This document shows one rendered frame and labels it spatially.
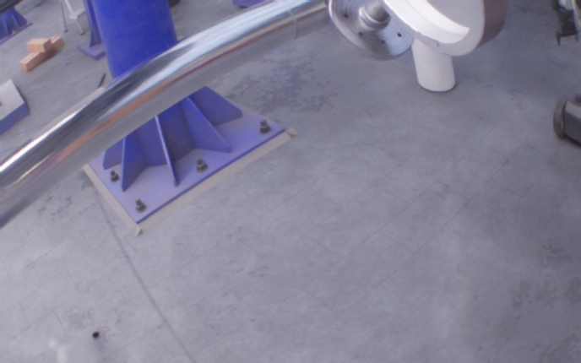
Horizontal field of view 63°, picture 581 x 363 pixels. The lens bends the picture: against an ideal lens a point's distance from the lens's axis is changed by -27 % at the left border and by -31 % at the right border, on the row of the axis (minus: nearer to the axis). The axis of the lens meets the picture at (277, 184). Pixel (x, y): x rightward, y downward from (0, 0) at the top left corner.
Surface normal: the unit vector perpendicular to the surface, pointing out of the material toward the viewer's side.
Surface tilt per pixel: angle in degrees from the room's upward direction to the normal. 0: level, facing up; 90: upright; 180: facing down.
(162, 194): 0
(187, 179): 0
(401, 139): 0
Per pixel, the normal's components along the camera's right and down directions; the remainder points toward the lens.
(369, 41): 0.18, -0.14
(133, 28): 0.29, 0.53
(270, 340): -0.21, -0.78
